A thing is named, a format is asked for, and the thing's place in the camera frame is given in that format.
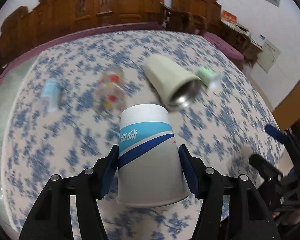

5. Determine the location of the white blue paper cup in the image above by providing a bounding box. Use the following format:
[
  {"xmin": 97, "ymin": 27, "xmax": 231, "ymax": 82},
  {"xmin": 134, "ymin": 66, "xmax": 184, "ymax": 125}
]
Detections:
[{"xmin": 117, "ymin": 104, "xmax": 190, "ymax": 207}]

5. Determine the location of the green yogurt cup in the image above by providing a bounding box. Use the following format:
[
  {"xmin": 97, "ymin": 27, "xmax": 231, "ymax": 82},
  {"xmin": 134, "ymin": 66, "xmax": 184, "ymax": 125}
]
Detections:
[{"xmin": 196, "ymin": 67, "xmax": 222, "ymax": 90}]

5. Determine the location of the clear plastic cup blue label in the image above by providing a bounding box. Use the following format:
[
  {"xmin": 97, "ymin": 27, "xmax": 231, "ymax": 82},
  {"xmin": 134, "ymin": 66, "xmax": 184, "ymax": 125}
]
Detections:
[{"xmin": 40, "ymin": 79, "xmax": 62, "ymax": 113}]

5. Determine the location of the floral glass cup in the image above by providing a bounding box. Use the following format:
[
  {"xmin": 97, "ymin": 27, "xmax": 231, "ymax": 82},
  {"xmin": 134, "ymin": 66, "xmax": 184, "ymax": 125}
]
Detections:
[{"xmin": 93, "ymin": 66, "xmax": 126, "ymax": 118}]

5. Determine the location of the person's right hand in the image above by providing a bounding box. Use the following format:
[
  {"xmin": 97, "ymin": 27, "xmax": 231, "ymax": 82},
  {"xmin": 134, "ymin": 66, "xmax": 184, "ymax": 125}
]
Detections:
[{"xmin": 271, "ymin": 207, "xmax": 300, "ymax": 227}]

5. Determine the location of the purple armchair cushion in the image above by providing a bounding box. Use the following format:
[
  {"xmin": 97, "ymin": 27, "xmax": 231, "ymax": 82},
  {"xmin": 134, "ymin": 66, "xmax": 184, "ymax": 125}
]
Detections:
[{"xmin": 203, "ymin": 32, "xmax": 244, "ymax": 61}]

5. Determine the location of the wooden side table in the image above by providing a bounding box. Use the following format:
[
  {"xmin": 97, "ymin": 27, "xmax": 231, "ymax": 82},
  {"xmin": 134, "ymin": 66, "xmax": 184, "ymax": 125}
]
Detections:
[{"xmin": 236, "ymin": 31, "xmax": 263, "ymax": 64}]

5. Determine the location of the blue floral tablecloth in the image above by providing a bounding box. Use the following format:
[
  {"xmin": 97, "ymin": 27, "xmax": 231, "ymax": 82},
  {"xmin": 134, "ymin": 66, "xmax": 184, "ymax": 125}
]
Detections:
[{"xmin": 2, "ymin": 31, "xmax": 284, "ymax": 239}]

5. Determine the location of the cream steel tumbler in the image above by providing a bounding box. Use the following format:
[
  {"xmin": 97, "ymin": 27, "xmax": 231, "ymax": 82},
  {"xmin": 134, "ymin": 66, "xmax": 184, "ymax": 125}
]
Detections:
[{"xmin": 145, "ymin": 54, "xmax": 202, "ymax": 111}]

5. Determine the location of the red gold sign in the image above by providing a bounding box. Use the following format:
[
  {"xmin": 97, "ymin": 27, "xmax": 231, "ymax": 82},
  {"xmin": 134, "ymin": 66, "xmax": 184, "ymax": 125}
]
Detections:
[{"xmin": 222, "ymin": 10, "xmax": 237, "ymax": 24}]

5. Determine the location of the carved wooden armchair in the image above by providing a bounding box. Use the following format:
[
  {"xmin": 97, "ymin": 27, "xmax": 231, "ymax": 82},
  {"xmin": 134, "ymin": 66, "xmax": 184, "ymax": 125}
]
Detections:
[{"xmin": 172, "ymin": 0, "xmax": 238, "ymax": 50}]

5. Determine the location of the carved wooden sofa bench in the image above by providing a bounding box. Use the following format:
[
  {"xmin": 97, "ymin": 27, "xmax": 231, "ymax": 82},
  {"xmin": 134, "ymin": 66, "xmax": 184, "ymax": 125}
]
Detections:
[{"xmin": 0, "ymin": 0, "xmax": 164, "ymax": 63}]

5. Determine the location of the lower white wall panel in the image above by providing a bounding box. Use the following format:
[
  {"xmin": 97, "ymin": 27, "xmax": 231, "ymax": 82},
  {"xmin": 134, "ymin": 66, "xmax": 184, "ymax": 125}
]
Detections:
[{"xmin": 256, "ymin": 39, "xmax": 281, "ymax": 73}]

